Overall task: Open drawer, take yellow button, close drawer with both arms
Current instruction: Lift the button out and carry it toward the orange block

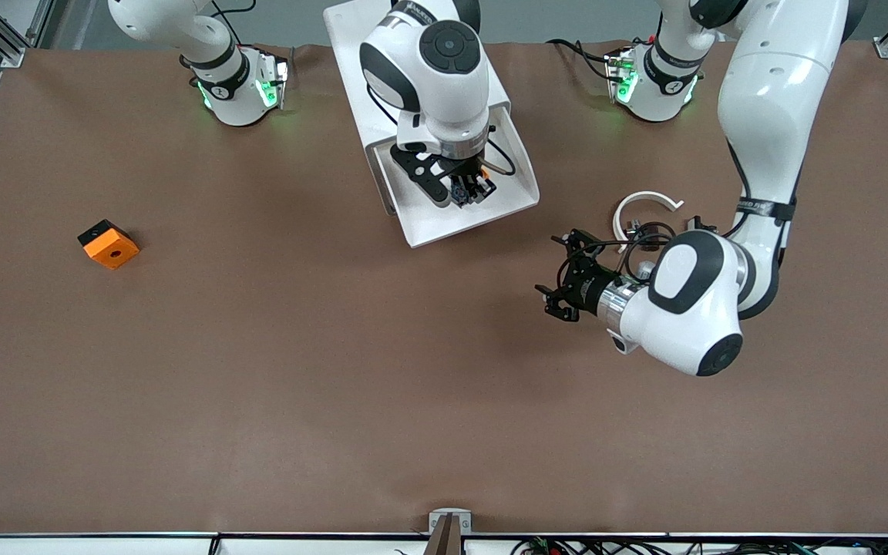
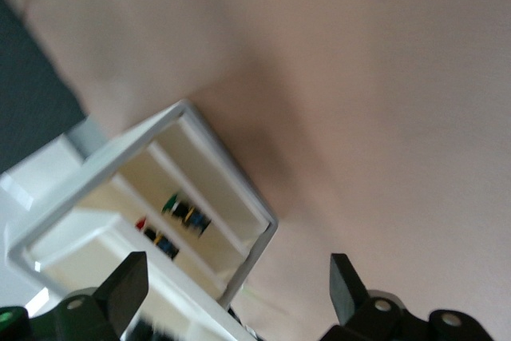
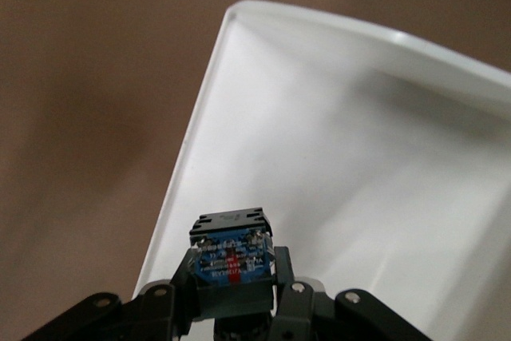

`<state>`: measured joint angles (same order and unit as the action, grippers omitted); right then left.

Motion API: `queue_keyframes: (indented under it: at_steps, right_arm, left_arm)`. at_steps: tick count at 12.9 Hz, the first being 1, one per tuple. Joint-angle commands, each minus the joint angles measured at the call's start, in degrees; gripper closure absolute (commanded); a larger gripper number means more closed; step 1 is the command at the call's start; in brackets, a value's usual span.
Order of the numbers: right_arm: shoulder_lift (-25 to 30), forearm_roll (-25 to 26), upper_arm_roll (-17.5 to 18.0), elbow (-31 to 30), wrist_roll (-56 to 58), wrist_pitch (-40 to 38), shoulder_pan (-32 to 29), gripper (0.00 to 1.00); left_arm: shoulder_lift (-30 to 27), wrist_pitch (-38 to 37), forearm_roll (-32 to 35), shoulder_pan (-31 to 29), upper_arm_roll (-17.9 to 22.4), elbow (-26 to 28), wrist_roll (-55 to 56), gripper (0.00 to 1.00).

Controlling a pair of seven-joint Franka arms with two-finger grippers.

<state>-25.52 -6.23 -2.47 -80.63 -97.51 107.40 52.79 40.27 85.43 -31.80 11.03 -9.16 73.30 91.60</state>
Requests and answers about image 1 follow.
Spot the brown table cover sheet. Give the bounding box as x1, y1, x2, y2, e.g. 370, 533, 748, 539
0, 40, 888, 537

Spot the orange push button switch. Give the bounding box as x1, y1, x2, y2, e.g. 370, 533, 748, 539
449, 168, 496, 207

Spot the tangled cable bundle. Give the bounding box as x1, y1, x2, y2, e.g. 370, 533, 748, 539
510, 537, 888, 555

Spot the small metal bracket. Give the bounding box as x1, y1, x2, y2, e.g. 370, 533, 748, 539
429, 509, 473, 534

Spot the white drawer cabinet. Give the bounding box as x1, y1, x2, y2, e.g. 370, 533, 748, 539
323, 0, 512, 218

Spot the white curved plastic piece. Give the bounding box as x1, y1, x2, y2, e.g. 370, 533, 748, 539
614, 190, 685, 249

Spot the black base cable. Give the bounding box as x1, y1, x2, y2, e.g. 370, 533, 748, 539
546, 37, 616, 82

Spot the white drawer holding orange button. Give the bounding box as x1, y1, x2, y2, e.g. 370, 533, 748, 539
375, 106, 541, 249

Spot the orange and black box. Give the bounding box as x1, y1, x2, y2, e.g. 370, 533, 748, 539
77, 219, 140, 271

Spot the white table edge rail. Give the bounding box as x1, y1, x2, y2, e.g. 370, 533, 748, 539
0, 532, 888, 555

